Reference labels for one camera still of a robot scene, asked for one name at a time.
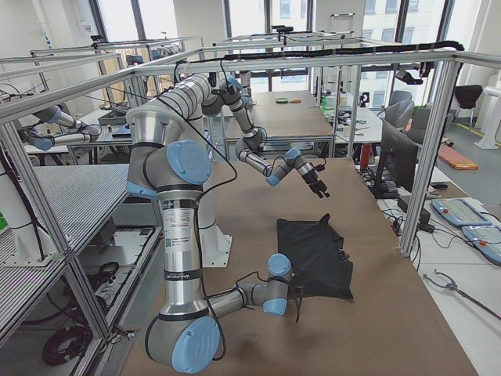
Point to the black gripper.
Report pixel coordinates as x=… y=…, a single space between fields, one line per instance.
x=311 y=178

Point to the black graphic t-shirt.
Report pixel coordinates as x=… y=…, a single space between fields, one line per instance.
x=318 y=249

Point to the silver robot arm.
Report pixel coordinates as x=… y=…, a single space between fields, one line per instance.
x=186 y=334
x=228 y=93

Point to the red bottle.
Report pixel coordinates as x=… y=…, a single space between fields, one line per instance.
x=365 y=155

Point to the black huawei monitor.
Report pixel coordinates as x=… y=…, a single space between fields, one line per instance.
x=397 y=162

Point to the orange mat on floor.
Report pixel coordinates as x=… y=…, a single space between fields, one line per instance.
x=455 y=159

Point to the teach pendant with red button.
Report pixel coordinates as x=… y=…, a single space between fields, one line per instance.
x=459 y=212

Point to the long reach grabber tool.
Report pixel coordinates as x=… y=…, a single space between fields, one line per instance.
x=451 y=285

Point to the black office chair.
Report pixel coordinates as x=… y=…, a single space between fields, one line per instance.
x=467 y=96

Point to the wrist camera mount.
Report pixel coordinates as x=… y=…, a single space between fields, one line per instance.
x=319 y=168
x=299 y=280

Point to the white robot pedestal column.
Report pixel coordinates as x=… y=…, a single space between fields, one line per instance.
x=215 y=245

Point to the striped aluminium frame workbench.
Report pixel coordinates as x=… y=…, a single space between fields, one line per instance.
x=82 y=198

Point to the aluminium cage frame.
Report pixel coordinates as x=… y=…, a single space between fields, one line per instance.
x=22 y=200

